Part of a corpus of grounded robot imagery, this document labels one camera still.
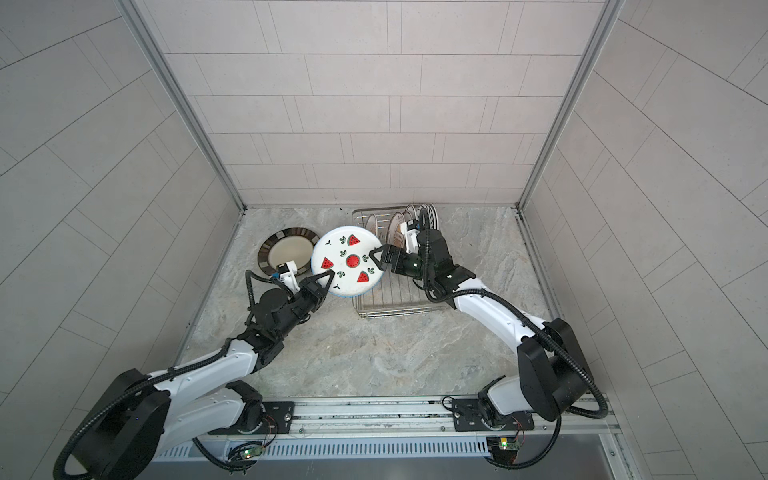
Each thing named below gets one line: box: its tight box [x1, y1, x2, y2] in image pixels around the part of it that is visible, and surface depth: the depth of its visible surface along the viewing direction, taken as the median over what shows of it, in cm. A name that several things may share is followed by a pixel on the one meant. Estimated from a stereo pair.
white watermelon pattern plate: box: [311, 225, 384, 297], surface depth 81 cm
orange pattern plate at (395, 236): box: [387, 211, 405, 248], surface depth 101 cm
